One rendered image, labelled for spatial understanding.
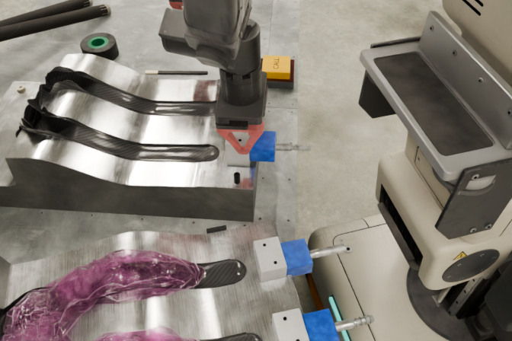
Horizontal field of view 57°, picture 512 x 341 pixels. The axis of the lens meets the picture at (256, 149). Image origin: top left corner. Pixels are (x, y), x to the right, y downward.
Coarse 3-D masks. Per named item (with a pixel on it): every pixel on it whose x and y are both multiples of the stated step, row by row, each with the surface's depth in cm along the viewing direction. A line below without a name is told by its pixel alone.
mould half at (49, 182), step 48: (144, 96) 86; (192, 96) 86; (0, 144) 81; (48, 144) 72; (192, 144) 78; (0, 192) 77; (48, 192) 76; (96, 192) 75; (144, 192) 74; (192, 192) 73; (240, 192) 72
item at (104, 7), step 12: (72, 12) 112; (84, 12) 114; (96, 12) 116; (108, 12) 119; (12, 24) 102; (24, 24) 104; (36, 24) 105; (48, 24) 107; (60, 24) 110; (0, 36) 100; (12, 36) 102
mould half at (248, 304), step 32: (0, 256) 62; (64, 256) 65; (96, 256) 63; (192, 256) 66; (224, 256) 67; (0, 288) 60; (32, 288) 62; (224, 288) 64; (256, 288) 64; (288, 288) 64; (96, 320) 57; (128, 320) 57; (160, 320) 57; (192, 320) 59; (224, 320) 61; (256, 320) 61
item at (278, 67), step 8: (264, 56) 102; (272, 56) 102; (280, 56) 102; (288, 56) 102; (264, 64) 101; (272, 64) 101; (280, 64) 101; (288, 64) 101; (272, 72) 99; (280, 72) 99; (288, 72) 99
